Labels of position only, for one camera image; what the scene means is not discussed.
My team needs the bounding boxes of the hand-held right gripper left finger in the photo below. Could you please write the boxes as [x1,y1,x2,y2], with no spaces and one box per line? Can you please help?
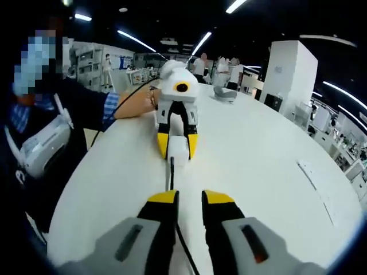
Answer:
[58,188,180,275]

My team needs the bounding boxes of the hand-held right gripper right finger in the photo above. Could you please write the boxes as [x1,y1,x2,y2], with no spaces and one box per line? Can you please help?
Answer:
[201,188,326,275]

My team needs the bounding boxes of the white charger adapter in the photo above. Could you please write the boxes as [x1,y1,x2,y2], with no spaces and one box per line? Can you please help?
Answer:
[167,136,190,168]

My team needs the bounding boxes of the black Type-C cable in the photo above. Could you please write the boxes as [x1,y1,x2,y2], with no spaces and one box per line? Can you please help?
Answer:
[169,156,201,275]

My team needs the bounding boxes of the person's left hand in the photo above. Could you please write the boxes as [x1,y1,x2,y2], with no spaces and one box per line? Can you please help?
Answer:
[142,87,161,113]

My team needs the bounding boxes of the ceiling strip light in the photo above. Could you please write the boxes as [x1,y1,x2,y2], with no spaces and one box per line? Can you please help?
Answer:
[191,31,212,57]
[117,30,157,53]
[322,81,367,111]

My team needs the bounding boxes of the grey curved object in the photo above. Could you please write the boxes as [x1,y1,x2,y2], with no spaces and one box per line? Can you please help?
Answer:
[212,85,238,104]

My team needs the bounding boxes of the white storage shelves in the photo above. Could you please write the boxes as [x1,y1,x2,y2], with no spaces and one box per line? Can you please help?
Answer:
[70,42,104,87]

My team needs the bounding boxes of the black bin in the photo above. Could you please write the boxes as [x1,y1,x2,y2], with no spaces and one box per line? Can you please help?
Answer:
[263,93,283,112]

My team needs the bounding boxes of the person in blue shirt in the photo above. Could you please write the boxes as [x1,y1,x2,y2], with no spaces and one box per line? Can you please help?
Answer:
[0,17,115,238]

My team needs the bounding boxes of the white square pillar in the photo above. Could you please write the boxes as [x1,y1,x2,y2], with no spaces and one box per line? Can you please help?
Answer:
[259,40,319,112]

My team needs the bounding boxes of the white chest device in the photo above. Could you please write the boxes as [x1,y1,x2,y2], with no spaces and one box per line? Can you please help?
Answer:
[4,94,75,180]

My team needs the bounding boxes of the row of white office desks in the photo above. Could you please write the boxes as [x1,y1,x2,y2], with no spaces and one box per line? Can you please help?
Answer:
[306,97,367,198]

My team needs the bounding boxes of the white desk cable cover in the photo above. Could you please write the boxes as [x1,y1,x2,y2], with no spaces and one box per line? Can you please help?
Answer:
[297,160,335,226]

